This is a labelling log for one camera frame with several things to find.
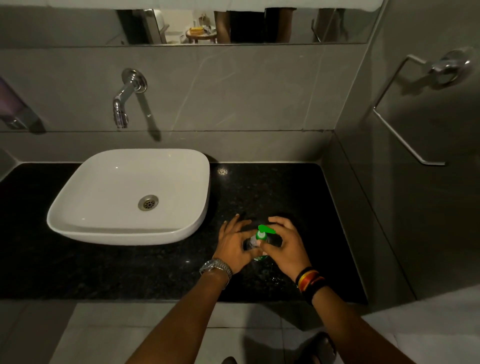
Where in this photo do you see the person's left hand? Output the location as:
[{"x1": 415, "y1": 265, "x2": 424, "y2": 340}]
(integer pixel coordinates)
[{"x1": 212, "y1": 214, "x2": 263, "y2": 275}]

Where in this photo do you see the person's right hand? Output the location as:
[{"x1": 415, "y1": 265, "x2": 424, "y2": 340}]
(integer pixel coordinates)
[{"x1": 256, "y1": 216, "x2": 312, "y2": 282}]

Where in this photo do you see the green pump soap bottle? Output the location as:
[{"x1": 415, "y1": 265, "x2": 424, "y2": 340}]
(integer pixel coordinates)
[{"x1": 243, "y1": 224, "x2": 277, "y2": 262}]

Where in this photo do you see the person's right forearm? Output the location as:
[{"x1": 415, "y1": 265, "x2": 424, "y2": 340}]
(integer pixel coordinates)
[{"x1": 311, "y1": 287, "x2": 417, "y2": 364}]

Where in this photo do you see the person's left forearm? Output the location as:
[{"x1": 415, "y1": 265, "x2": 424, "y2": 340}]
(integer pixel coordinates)
[{"x1": 125, "y1": 268, "x2": 230, "y2": 364}]

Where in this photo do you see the silver metal wristwatch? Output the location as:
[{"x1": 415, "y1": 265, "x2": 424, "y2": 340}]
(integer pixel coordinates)
[{"x1": 199, "y1": 258, "x2": 233, "y2": 290}]

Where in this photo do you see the black thread wristband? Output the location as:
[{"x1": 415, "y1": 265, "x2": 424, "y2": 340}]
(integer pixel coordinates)
[{"x1": 302, "y1": 277, "x2": 329, "y2": 305}]

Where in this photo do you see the chrome sink drain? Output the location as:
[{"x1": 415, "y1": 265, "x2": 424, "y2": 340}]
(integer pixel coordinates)
[{"x1": 138, "y1": 194, "x2": 159, "y2": 212}]

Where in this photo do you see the white ceramic sink basin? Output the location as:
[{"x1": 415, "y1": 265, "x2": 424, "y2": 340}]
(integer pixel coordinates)
[{"x1": 46, "y1": 148, "x2": 211, "y2": 247}]

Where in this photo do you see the chrome towel holder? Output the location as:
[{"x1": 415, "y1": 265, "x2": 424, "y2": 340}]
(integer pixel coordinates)
[{"x1": 373, "y1": 46, "x2": 476, "y2": 167}]

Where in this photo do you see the red and yellow bracelet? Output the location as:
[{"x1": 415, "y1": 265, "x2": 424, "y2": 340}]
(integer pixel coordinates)
[{"x1": 298, "y1": 270, "x2": 320, "y2": 293}]

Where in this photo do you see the chrome wall tap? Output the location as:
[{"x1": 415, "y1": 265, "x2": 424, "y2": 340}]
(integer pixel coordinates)
[{"x1": 112, "y1": 68, "x2": 148, "y2": 129}]

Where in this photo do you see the wall soap dispenser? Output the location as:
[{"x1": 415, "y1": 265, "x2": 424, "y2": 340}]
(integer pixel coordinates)
[{"x1": 0, "y1": 77, "x2": 39, "y2": 132}]

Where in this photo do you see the wall mirror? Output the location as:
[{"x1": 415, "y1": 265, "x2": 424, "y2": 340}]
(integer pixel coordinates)
[{"x1": 0, "y1": 0, "x2": 387, "y2": 48}]

